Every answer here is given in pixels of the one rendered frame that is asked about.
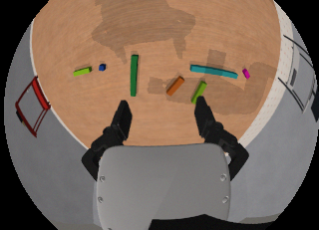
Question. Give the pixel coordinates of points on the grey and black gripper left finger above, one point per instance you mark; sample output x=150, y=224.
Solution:
x=112, y=136

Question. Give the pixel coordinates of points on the turquoise rod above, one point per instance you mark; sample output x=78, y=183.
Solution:
x=213, y=71

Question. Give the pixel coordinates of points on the lime green rod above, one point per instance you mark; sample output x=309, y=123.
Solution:
x=82, y=71
x=202, y=85

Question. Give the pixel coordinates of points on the small magenta block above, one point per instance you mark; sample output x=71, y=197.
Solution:
x=246, y=74

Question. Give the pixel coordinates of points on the orange rod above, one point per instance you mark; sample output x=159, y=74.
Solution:
x=175, y=85

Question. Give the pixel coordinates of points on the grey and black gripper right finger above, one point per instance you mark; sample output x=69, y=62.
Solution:
x=213, y=132

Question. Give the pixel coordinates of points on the green flat bar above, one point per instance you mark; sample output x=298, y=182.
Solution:
x=134, y=74

